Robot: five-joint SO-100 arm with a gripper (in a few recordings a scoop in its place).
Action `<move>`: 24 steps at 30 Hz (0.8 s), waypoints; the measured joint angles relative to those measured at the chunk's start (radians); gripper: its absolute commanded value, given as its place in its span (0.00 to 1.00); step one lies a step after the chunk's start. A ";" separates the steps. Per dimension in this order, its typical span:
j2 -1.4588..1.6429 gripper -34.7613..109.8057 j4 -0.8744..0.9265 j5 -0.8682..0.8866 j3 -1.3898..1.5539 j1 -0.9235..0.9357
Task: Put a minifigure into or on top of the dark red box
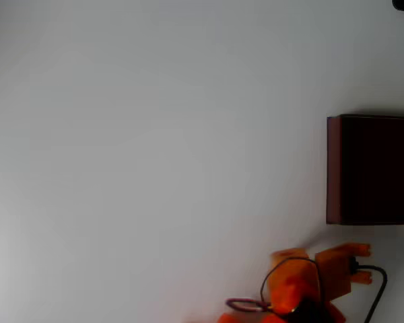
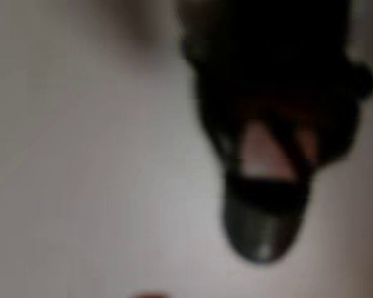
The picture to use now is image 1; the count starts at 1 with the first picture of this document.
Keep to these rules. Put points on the orange camera housing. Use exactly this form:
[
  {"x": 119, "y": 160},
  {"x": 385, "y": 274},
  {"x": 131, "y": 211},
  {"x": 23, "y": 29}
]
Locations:
[{"x": 333, "y": 276}]

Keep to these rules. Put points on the dark red box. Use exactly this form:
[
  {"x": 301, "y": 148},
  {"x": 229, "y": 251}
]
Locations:
[{"x": 373, "y": 171}]

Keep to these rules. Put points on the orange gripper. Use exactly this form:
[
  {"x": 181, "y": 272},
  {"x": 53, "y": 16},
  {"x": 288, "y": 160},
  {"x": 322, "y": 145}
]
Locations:
[{"x": 334, "y": 270}]

